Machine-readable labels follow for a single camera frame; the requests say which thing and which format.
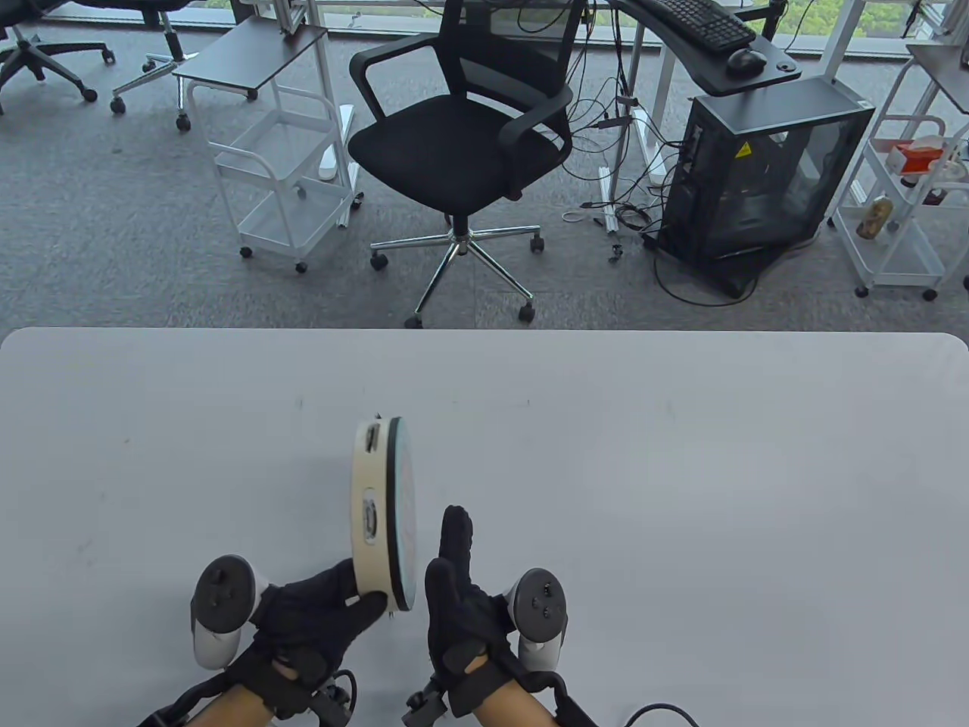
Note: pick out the person's right forearm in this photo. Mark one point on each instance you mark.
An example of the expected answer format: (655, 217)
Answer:
(515, 708)

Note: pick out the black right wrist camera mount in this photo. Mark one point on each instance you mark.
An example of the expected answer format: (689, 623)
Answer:
(424, 700)

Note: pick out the person's left hand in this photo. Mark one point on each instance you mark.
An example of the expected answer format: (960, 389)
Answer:
(303, 621)

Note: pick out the black keyboard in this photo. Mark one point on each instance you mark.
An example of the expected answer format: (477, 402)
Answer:
(700, 21)

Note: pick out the orange box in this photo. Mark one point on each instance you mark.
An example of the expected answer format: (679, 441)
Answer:
(912, 155)

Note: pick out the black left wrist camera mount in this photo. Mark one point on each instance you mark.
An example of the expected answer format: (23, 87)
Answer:
(333, 700)

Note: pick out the black desk with white legs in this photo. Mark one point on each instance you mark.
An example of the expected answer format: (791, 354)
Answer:
(711, 72)

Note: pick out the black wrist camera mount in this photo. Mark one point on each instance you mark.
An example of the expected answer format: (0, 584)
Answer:
(424, 700)
(333, 700)

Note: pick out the black computer tower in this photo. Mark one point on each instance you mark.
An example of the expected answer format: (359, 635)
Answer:
(757, 174)

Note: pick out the grey left hand controller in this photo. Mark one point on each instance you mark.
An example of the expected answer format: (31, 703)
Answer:
(219, 598)

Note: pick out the white cart with dark top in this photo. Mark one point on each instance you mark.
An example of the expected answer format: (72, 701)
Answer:
(250, 60)

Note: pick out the brown jar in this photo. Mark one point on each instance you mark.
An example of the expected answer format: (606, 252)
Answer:
(874, 219)

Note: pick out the black mesh office chair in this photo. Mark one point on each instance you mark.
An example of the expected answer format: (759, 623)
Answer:
(454, 151)

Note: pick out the person's left forearm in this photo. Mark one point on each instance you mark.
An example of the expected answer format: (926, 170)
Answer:
(242, 708)

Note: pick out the black computer mouse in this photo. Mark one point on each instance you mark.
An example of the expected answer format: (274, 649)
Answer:
(746, 60)

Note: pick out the cream wooden tambourine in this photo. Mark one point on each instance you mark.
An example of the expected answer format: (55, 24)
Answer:
(378, 485)

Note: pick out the grey right hand controller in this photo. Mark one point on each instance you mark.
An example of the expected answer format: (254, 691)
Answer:
(539, 606)

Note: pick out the grey hand controller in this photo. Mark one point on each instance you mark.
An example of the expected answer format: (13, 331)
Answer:
(539, 606)
(219, 598)

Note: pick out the person's right hand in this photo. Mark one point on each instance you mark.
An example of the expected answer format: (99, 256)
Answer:
(454, 606)

